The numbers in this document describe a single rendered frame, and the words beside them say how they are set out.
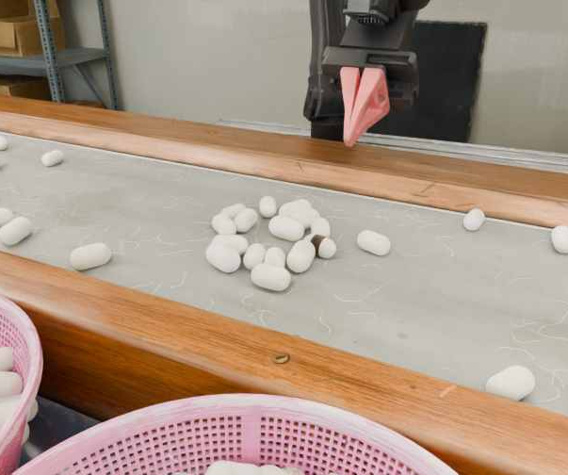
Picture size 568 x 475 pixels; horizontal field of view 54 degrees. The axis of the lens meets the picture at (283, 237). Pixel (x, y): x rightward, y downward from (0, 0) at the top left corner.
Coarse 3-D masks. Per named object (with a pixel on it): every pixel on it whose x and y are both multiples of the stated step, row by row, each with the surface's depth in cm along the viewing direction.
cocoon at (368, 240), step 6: (360, 234) 52; (366, 234) 52; (372, 234) 52; (378, 234) 52; (360, 240) 52; (366, 240) 51; (372, 240) 51; (378, 240) 51; (384, 240) 51; (360, 246) 52; (366, 246) 52; (372, 246) 51; (378, 246) 51; (384, 246) 51; (390, 246) 51; (372, 252) 52; (378, 252) 51; (384, 252) 51
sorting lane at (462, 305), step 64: (0, 192) 65; (64, 192) 65; (128, 192) 65; (192, 192) 65; (256, 192) 65; (320, 192) 65; (64, 256) 52; (128, 256) 52; (192, 256) 52; (384, 256) 52; (448, 256) 52; (512, 256) 52; (256, 320) 43; (320, 320) 43; (384, 320) 43; (448, 320) 43; (512, 320) 43
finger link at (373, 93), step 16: (336, 64) 60; (352, 64) 59; (368, 64) 58; (368, 80) 58; (384, 80) 59; (368, 96) 58; (384, 96) 61; (352, 112) 58; (368, 112) 62; (384, 112) 62; (352, 128) 58; (352, 144) 59
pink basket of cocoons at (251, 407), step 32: (128, 416) 30; (160, 416) 30; (192, 416) 31; (224, 416) 31; (256, 416) 31; (288, 416) 31; (320, 416) 30; (352, 416) 30; (64, 448) 28; (96, 448) 29; (160, 448) 31; (192, 448) 31; (256, 448) 31; (288, 448) 31; (320, 448) 31; (384, 448) 29; (416, 448) 28
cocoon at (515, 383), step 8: (512, 368) 35; (520, 368) 35; (496, 376) 34; (504, 376) 34; (512, 376) 34; (520, 376) 34; (528, 376) 34; (488, 384) 34; (496, 384) 34; (504, 384) 34; (512, 384) 34; (520, 384) 34; (528, 384) 34; (488, 392) 34; (496, 392) 34; (504, 392) 34; (512, 392) 34; (520, 392) 34; (528, 392) 34
